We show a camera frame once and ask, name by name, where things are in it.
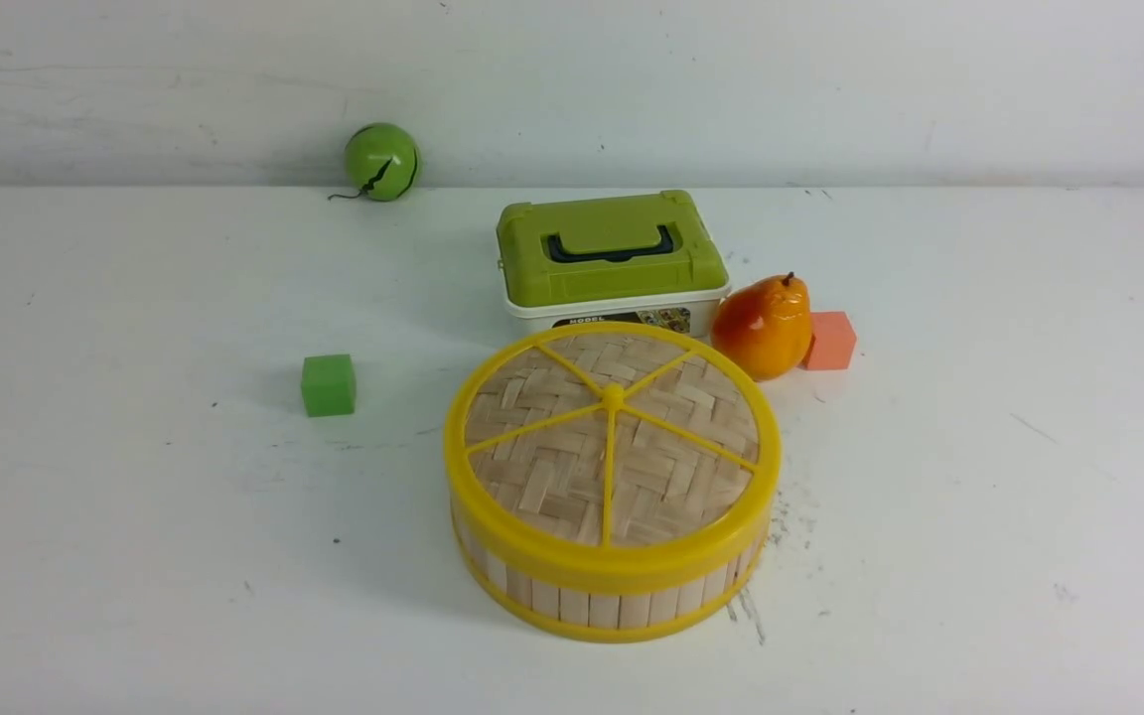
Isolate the yellow woven steamer lid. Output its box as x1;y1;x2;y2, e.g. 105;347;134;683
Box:
444;321;782;594

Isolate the yellow bamboo steamer base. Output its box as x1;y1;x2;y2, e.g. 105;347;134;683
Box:
451;502;771;644

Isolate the green lidded storage box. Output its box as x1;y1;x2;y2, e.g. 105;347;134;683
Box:
496;190;731;340

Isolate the orange toy pear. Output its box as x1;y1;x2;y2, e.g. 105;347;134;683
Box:
712;272;813;383

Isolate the green foam cube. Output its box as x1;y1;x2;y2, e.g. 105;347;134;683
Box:
300;353;356;418

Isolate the orange foam cube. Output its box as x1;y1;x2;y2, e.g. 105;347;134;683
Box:
800;311;857;371

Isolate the green toy ball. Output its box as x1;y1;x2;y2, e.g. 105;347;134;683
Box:
328;122;422;201

